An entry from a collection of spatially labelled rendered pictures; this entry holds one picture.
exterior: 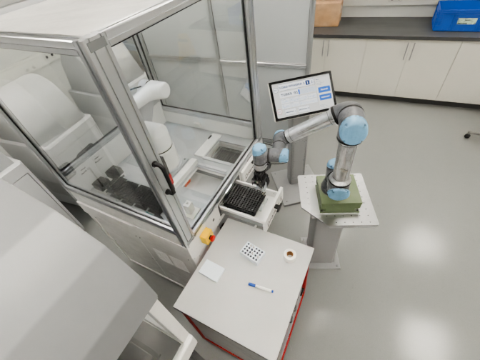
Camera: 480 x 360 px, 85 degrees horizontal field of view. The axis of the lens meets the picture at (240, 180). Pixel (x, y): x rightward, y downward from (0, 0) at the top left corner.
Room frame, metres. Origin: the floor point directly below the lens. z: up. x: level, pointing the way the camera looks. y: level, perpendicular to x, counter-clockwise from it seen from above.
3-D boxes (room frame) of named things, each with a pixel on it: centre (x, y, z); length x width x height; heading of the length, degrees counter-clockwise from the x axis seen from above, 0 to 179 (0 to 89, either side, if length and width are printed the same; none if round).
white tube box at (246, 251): (0.76, 0.00, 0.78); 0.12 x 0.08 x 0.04; 45
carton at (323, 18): (4.06, -1.56, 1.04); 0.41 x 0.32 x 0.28; 60
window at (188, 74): (1.20, 0.08, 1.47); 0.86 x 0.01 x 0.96; 147
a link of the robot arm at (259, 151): (1.08, -0.13, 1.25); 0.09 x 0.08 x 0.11; 73
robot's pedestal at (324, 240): (1.08, -0.59, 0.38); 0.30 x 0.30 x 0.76; 80
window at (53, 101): (1.04, 0.73, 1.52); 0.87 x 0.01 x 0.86; 57
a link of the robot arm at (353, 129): (0.95, -0.54, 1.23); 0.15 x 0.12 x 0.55; 163
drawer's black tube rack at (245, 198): (1.09, -0.01, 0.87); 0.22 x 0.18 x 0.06; 57
